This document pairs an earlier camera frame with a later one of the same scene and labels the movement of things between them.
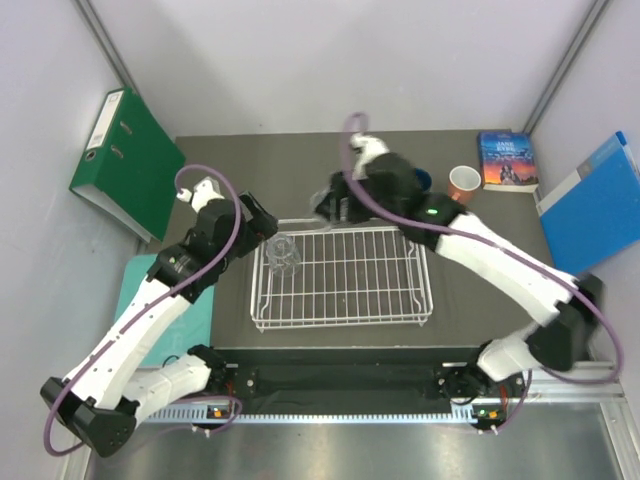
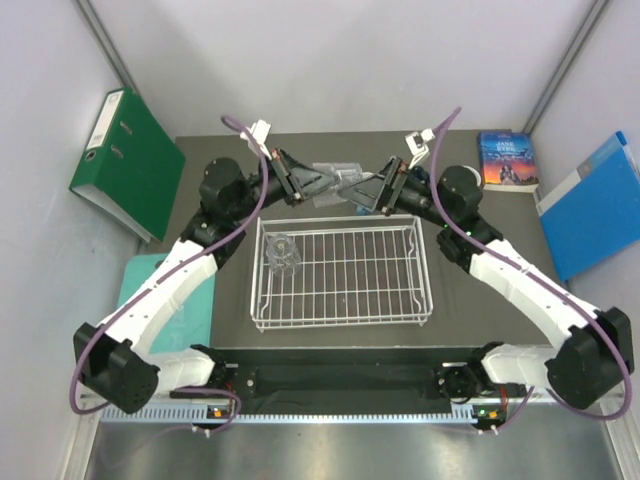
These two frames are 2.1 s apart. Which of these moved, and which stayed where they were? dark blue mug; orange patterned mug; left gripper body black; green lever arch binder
Moved: left gripper body black
Stayed: dark blue mug; green lever arch binder; orange patterned mug
